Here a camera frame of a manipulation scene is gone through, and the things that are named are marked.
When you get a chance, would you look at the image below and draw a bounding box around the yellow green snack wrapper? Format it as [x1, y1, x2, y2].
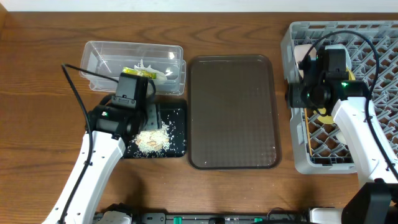
[122, 67, 157, 79]

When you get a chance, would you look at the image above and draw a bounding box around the pink shallow bowl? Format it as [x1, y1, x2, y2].
[294, 44, 312, 79]

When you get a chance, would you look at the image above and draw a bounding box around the white plastic bag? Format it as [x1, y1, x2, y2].
[134, 59, 172, 84]

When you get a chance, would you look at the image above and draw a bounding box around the yellow round plate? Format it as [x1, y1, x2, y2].
[318, 67, 356, 124]

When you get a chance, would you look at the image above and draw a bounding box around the rice food waste pile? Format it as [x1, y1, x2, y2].
[130, 113, 187, 156]

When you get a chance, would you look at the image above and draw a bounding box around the light blue bowl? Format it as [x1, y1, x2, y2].
[325, 44, 352, 70]

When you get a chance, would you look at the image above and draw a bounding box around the white green cup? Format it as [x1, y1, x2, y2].
[335, 131, 347, 145]

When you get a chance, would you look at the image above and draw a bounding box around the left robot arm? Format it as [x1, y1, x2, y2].
[45, 73, 162, 223]

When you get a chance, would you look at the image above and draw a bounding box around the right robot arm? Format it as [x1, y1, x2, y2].
[287, 44, 397, 223]

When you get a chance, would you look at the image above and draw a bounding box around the clear plastic waste bin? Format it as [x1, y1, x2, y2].
[80, 41, 186, 96]

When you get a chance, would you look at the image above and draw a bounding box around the black waste tray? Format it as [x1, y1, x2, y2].
[121, 100, 188, 159]

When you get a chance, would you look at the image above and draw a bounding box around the grey dishwasher rack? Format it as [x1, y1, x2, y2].
[280, 21, 397, 174]

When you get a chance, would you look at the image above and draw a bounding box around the brown serving tray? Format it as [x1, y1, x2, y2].
[188, 55, 282, 170]

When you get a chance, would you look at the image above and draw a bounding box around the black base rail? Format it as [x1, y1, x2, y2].
[93, 203, 343, 224]

